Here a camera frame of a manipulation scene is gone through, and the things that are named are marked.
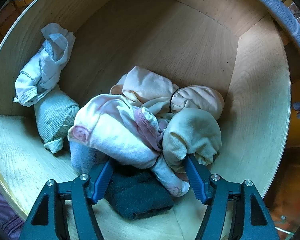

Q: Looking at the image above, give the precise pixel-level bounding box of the peach sock bundle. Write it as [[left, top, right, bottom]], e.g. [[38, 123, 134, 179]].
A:
[[110, 66, 224, 119]]

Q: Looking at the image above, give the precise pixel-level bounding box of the cream yellow sock bundle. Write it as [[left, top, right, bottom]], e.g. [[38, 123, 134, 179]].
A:
[[162, 108, 222, 173]]

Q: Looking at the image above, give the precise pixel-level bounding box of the white pink cartoon sock bundle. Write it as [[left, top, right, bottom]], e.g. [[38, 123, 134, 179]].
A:
[[68, 94, 190, 197]]

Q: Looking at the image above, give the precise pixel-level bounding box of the pale green ribbed sock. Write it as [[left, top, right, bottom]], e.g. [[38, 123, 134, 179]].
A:
[[34, 86, 79, 154]]

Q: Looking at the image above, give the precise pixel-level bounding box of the dark purple puffer jacket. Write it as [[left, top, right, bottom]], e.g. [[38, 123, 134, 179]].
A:
[[0, 193, 24, 239]]

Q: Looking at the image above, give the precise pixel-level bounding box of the white sheer sock bundle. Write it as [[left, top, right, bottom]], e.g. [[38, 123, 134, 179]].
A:
[[13, 23, 76, 107]]

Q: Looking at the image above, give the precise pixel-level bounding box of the dark grey sock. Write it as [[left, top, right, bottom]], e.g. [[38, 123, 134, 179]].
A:
[[104, 163, 174, 220]]

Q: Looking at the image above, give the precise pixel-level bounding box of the open wooden drawer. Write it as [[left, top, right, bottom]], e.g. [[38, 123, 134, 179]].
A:
[[0, 0, 292, 240]]

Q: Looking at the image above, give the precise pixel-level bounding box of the light blue sock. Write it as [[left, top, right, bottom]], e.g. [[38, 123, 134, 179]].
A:
[[69, 141, 108, 173]]

